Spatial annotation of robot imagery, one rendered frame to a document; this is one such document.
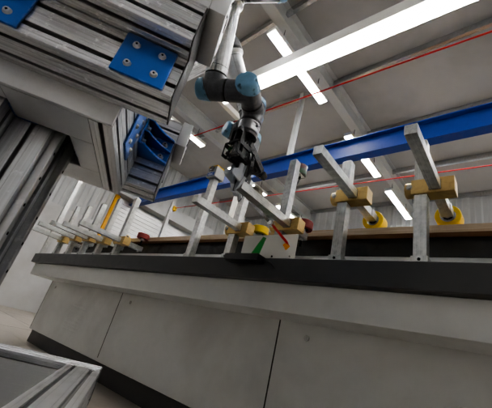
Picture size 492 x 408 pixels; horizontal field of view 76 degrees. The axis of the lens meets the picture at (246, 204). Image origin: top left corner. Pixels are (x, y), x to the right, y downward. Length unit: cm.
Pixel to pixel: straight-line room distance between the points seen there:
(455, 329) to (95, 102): 95
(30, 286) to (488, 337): 839
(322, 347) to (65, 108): 108
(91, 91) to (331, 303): 86
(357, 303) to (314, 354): 34
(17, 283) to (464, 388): 825
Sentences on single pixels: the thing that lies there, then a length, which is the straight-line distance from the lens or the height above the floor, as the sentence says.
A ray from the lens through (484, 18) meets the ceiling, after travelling 579.
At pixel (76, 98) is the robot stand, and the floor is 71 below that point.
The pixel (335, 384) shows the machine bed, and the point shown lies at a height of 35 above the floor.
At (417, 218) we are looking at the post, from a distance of 107.
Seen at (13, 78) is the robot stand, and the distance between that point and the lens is 72.
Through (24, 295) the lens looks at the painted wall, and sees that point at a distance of 868.
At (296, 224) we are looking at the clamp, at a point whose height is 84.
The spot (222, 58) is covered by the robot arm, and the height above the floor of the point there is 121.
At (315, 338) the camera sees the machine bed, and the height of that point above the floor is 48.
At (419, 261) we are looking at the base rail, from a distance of 101.
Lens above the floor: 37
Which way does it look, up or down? 24 degrees up
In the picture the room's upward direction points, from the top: 15 degrees clockwise
